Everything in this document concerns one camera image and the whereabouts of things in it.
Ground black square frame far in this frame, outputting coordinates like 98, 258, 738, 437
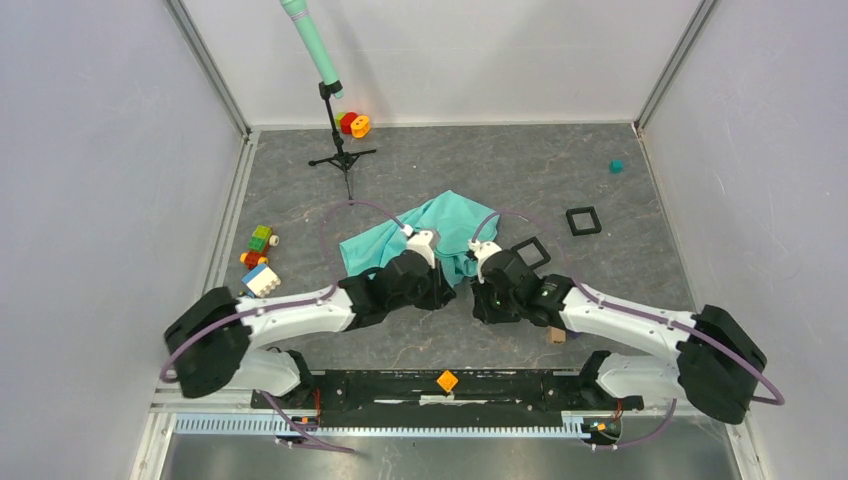
565, 206, 602, 237

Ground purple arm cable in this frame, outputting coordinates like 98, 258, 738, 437
158, 200, 415, 386
468, 209, 786, 407

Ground red orange toy rings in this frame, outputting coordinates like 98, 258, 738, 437
333, 111, 372, 140

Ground black tripod stand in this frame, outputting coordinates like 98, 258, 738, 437
307, 81, 377, 202

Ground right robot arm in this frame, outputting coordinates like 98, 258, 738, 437
470, 242, 767, 425

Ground small teal cube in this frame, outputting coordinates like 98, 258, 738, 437
609, 159, 624, 174

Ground colourful toy brick train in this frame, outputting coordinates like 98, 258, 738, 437
240, 225, 280, 270

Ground mint green microphone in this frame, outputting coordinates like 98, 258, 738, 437
280, 0, 344, 98

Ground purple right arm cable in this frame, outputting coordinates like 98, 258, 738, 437
468, 209, 786, 407

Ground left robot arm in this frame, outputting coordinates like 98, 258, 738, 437
160, 250, 456, 408

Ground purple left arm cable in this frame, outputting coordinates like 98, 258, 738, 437
158, 200, 415, 386

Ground blue white toy brick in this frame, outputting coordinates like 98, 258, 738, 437
242, 263, 281, 298

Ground orange diamond marker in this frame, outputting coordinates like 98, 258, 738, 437
436, 370, 459, 394

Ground small wooden cube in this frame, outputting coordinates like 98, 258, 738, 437
546, 327, 567, 345

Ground black square frame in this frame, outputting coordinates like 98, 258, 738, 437
565, 206, 602, 237
510, 236, 552, 270

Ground black square frame middle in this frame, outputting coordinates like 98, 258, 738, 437
510, 236, 552, 270

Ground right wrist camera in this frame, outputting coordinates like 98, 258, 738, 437
468, 240, 502, 283

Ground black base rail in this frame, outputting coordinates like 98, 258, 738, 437
251, 369, 645, 428

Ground mint green garment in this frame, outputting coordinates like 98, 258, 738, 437
339, 190, 499, 286

